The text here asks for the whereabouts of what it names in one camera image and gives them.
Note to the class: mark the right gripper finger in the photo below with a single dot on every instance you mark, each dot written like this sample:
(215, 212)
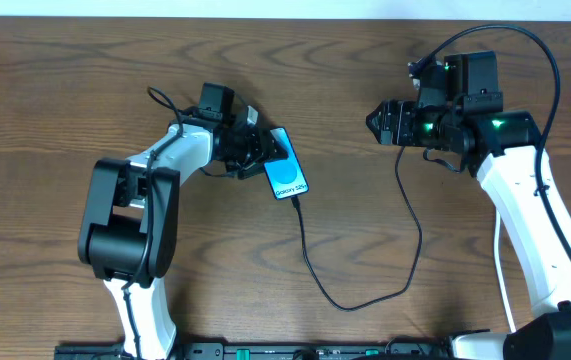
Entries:
(374, 127)
(373, 120)

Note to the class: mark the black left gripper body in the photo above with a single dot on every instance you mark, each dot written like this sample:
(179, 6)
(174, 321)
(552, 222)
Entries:
(261, 151)

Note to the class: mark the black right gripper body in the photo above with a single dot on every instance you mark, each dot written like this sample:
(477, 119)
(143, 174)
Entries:
(391, 123)

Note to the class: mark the blue Galaxy smartphone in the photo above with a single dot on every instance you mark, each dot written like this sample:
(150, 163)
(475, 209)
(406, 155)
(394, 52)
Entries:
(286, 177)

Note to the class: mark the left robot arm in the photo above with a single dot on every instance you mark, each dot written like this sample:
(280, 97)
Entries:
(129, 228)

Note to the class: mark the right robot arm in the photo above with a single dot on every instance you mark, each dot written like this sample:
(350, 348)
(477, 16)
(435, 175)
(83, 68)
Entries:
(460, 109)

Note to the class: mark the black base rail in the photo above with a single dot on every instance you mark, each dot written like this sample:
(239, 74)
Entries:
(218, 351)

